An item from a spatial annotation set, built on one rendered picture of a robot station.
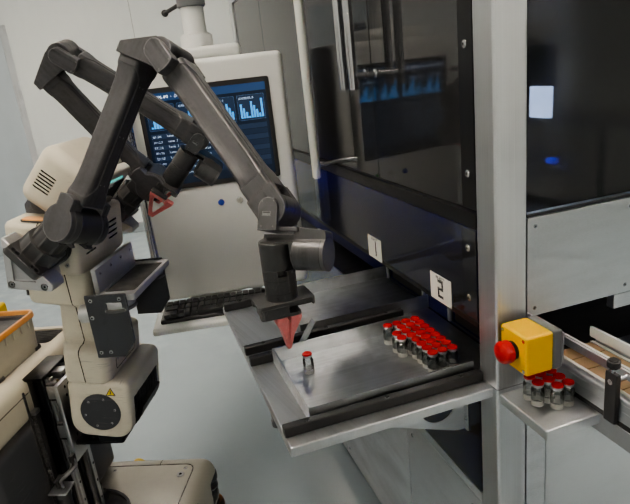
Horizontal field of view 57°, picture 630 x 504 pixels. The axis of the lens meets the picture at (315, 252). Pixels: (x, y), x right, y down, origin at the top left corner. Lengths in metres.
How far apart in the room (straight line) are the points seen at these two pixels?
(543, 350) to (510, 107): 0.40
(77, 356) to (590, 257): 1.17
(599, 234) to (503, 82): 0.35
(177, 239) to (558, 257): 1.21
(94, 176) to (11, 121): 5.24
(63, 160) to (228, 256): 0.72
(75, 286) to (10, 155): 5.03
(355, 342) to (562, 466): 0.50
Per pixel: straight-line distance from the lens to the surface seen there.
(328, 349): 1.33
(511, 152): 1.02
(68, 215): 1.22
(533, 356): 1.04
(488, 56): 1.00
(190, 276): 1.95
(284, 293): 0.99
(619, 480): 1.51
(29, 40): 6.44
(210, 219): 1.90
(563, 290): 1.16
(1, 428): 1.64
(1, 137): 6.48
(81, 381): 1.58
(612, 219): 1.19
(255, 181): 0.99
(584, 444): 1.38
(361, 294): 1.60
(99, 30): 6.40
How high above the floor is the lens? 1.49
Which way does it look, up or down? 18 degrees down
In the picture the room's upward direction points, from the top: 6 degrees counter-clockwise
